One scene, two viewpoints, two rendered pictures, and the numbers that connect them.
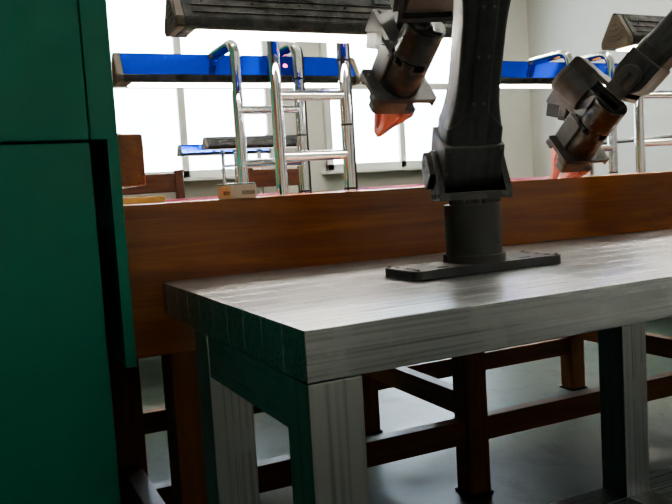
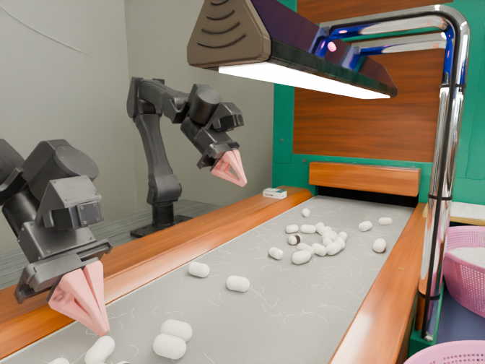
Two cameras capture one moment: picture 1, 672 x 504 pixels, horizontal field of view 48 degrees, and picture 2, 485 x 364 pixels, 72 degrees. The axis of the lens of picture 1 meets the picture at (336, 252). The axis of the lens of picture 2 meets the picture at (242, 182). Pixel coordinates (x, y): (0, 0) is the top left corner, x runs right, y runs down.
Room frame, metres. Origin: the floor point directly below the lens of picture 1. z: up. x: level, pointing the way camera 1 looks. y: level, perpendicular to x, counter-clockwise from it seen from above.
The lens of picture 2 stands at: (1.79, -0.45, 1.00)
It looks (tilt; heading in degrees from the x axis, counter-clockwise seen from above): 11 degrees down; 149
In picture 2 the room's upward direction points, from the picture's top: straight up
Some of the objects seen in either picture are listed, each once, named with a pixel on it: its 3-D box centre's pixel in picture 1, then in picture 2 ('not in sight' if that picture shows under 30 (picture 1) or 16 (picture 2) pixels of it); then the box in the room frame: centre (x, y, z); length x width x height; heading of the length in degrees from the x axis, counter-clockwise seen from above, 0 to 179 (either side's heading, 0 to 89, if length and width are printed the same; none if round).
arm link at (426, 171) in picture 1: (465, 176); (164, 193); (0.86, -0.15, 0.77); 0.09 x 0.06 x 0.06; 96
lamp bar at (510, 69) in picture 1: (550, 73); not in sight; (2.31, -0.67, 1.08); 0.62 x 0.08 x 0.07; 115
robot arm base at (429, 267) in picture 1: (473, 234); (163, 214); (0.85, -0.15, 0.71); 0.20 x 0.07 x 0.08; 116
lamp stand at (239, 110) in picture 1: (259, 139); not in sight; (1.83, 0.17, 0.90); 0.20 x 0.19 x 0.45; 115
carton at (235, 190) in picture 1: (236, 191); (274, 193); (1.02, 0.13, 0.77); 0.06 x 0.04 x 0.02; 25
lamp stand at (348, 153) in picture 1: (329, 122); (382, 180); (1.47, 0.00, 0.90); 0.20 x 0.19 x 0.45; 115
